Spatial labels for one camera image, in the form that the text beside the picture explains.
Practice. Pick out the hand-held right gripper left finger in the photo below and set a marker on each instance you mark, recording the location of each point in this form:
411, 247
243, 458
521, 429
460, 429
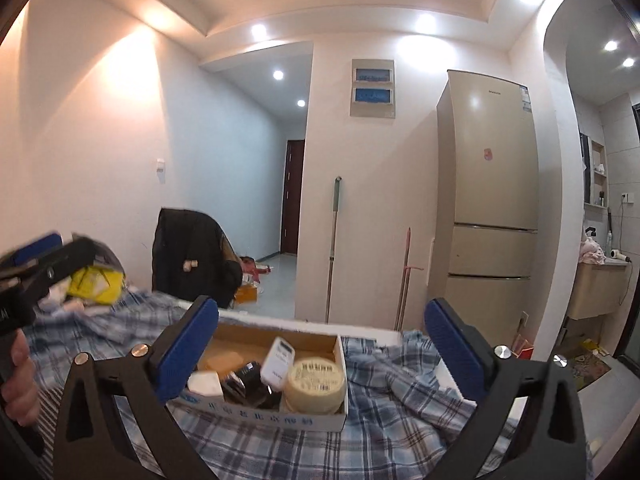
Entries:
187, 350

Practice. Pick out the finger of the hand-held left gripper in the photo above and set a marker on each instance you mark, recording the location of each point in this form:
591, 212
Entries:
35, 250
65, 262

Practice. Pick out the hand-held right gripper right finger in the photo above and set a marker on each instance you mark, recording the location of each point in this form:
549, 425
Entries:
455, 350

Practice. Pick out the small white box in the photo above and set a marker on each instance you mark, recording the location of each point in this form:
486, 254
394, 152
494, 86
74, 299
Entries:
205, 382

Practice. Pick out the white remote control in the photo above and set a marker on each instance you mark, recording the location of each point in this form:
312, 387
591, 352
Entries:
277, 360

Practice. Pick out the cardboard box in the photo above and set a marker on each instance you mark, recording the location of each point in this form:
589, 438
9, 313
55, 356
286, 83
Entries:
310, 340

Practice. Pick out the round cream tin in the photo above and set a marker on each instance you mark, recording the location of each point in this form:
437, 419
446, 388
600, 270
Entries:
315, 380

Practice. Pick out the person's left hand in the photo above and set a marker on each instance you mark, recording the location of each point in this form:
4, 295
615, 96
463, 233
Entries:
22, 390

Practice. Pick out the yellow bag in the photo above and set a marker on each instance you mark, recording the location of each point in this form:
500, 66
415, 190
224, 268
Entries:
95, 285

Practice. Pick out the grey bag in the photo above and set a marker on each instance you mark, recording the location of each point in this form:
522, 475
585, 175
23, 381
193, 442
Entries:
112, 260

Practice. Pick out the blue plaid shirt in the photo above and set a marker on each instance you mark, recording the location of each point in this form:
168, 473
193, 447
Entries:
400, 410

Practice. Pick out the orange box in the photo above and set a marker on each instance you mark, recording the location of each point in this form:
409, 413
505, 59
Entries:
247, 294

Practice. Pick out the red broom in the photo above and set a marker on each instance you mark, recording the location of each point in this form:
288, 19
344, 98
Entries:
406, 270

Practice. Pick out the red floor item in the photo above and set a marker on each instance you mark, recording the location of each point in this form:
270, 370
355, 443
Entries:
255, 269

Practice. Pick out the brown chair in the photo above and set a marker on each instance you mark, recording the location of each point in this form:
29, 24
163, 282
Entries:
230, 250

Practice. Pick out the black jacket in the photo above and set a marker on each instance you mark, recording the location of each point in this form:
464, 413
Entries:
190, 240

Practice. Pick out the grey striped cloth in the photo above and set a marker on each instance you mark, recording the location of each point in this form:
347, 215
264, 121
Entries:
47, 425

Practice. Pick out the patterned floor mat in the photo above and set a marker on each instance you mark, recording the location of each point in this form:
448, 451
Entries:
590, 370

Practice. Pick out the beige refrigerator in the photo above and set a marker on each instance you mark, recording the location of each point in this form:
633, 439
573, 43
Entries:
485, 210

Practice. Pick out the beige vanity cabinet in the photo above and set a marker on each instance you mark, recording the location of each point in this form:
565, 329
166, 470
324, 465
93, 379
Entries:
595, 290

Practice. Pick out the pink cloth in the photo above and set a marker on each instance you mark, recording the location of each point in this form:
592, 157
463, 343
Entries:
592, 251

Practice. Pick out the dark brown door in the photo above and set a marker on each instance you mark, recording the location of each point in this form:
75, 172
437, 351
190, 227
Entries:
292, 195

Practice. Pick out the white hair dryer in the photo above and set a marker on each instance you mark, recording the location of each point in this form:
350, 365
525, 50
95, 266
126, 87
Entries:
620, 255

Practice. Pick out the red fridge sticker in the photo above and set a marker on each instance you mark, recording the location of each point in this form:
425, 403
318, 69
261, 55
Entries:
488, 154

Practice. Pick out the white light switch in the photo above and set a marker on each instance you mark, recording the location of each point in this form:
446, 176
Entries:
160, 170

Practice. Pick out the wall niche shelf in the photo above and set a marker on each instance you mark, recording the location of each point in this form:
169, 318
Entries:
598, 175

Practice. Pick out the wall electrical panel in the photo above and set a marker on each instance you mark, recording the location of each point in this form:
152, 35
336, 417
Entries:
372, 111

